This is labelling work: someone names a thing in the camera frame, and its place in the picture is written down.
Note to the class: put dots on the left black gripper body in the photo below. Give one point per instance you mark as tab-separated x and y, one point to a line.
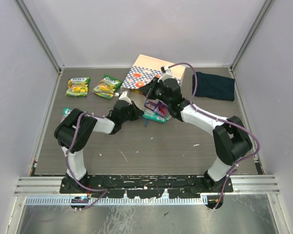
131	114

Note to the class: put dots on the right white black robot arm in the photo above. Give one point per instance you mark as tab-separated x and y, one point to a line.
230	140

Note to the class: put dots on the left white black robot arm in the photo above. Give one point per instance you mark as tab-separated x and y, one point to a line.
72	135

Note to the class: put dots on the teal Fox's blossom candy bag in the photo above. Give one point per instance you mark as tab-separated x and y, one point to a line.
66	112

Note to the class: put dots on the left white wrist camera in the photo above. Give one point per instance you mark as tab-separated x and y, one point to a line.
125	97

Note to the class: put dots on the purple berries candy bag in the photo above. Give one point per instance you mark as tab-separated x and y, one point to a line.
156	106

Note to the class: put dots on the aluminium front rail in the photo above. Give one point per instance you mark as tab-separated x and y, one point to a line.
242	184

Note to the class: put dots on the dark navy folded cloth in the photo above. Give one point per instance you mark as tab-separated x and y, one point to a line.
213	86

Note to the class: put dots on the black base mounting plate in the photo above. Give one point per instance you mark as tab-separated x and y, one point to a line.
142	186

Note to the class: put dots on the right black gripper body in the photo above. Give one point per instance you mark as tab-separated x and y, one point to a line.
157	93

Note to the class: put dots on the blue checkered paper bag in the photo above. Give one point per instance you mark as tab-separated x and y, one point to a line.
144	70

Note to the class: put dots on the slotted grey cable duct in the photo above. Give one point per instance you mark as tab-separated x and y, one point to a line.
69	200

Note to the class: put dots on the green Fox's spring tea candy bag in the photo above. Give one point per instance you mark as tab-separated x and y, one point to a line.
77	87

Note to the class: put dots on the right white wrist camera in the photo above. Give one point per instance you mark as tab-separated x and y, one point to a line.
166	73

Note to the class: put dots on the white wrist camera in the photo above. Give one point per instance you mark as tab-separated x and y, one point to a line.
125	97
166	73

